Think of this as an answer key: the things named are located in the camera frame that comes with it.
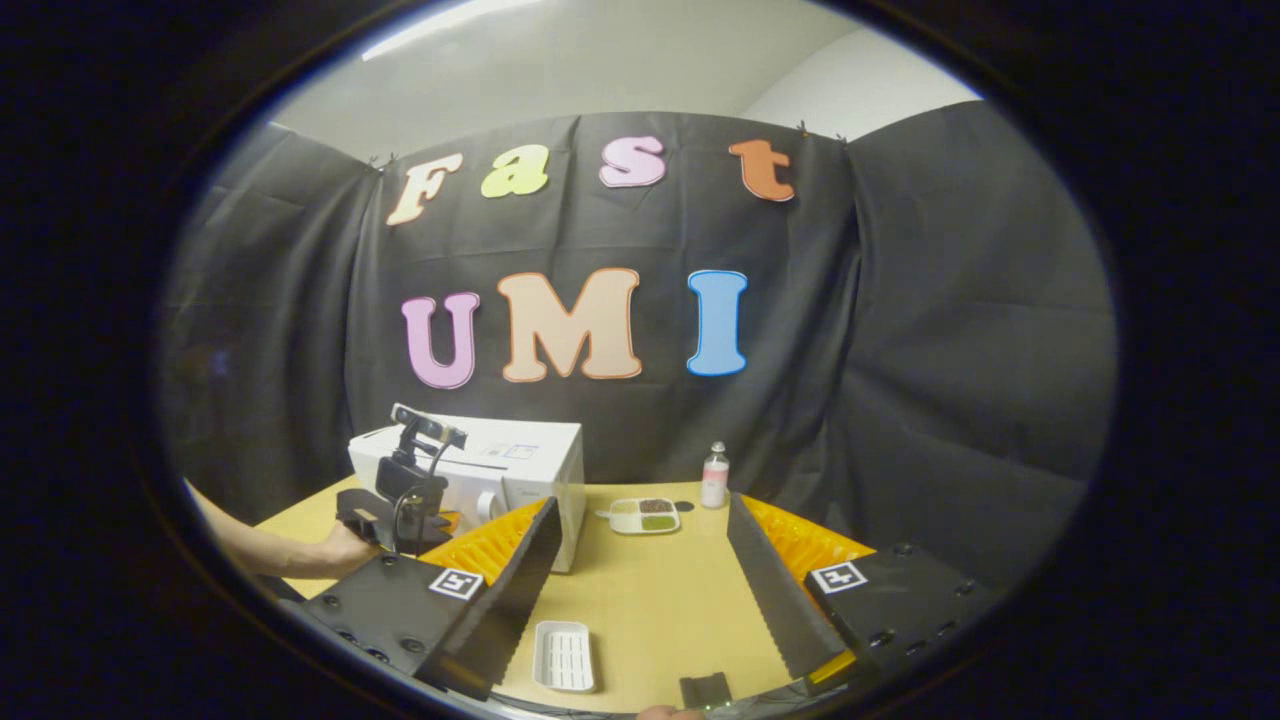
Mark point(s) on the small bottle with pink label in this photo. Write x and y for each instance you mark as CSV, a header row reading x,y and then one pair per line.
x,y
714,485

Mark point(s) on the small black block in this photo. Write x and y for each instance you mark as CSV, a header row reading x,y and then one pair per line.
x,y
705,690

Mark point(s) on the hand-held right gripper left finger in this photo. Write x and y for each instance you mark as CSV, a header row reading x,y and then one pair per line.
x,y
515,600

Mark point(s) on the white rectangular tray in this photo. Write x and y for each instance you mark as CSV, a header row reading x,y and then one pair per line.
x,y
563,655

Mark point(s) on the white microwave oven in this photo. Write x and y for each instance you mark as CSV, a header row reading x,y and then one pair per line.
x,y
530,470

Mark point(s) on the white sectioned plate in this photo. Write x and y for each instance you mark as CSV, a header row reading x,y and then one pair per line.
x,y
640,515

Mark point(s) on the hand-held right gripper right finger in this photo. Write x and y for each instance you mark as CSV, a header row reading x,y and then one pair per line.
x,y
775,600

